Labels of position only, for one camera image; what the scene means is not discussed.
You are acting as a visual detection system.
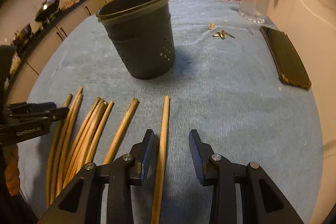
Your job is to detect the small keys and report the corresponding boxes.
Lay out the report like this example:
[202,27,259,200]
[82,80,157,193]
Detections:
[213,30,235,39]

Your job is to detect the wooden chopstick thick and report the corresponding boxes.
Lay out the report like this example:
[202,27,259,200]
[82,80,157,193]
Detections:
[103,98,139,164]

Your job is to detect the black smartphone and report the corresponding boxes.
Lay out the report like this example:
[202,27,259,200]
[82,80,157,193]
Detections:
[260,26,311,90]

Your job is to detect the left hand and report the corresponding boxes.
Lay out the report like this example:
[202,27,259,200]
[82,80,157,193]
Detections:
[3,144,20,196]

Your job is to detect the black wok with lid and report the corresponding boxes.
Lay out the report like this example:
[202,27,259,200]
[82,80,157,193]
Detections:
[35,0,60,22]

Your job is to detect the dark utensil holder cup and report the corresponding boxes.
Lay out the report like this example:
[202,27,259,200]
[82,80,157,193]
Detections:
[96,0,175,80]

